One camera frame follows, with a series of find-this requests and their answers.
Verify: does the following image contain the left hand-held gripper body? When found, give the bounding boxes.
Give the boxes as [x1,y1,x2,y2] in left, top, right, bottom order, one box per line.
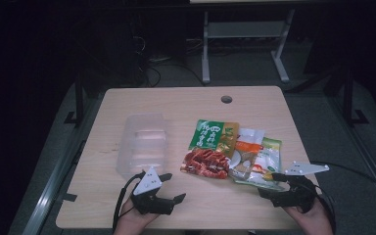
[130,165,175,215]

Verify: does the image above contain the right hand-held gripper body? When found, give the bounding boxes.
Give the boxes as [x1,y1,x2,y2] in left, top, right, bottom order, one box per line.
[271,161,330,214]

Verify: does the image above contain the green and white packet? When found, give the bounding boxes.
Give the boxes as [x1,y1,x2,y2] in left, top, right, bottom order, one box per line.
[233,136,290,193]

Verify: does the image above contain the clear plastic container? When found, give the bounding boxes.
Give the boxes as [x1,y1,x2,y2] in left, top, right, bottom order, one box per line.
[116,113,169,181]

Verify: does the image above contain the green and red seasoning packet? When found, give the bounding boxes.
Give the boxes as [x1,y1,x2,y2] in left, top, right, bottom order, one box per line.
[179,118,240,180]

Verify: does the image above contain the person's right hand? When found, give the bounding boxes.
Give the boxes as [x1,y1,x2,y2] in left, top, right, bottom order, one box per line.
[282,197,335,235]

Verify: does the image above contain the person's left hand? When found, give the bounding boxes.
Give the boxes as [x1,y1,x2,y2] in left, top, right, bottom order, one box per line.
[113,198,160,235]

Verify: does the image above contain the black metal stand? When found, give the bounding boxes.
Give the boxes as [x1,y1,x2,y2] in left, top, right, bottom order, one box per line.
[63,73,86,128]
[342,68,370,127]

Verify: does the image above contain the left hand-held gripper black cable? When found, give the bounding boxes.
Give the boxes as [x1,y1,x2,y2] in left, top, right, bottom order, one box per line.
[112,171,146,231]

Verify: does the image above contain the hand-held gripper black cable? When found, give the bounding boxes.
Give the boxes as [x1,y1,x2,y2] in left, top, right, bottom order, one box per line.
[112,171,146,231]
[311,184,338,234]

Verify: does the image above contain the right hand-held gripper black cable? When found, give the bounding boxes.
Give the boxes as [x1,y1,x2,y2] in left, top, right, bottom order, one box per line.
[311,184,338,234]

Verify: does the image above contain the metal frame rail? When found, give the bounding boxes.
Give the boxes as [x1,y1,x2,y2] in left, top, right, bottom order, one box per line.
[325,94,376,212]
[22,94,105,235]

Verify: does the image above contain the black floor cables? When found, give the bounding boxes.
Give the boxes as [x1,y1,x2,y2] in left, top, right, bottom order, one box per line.
[136,34,208,88]

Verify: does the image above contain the white metal table frame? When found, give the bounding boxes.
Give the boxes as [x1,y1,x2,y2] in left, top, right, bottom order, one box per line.
[201,9,297,84]

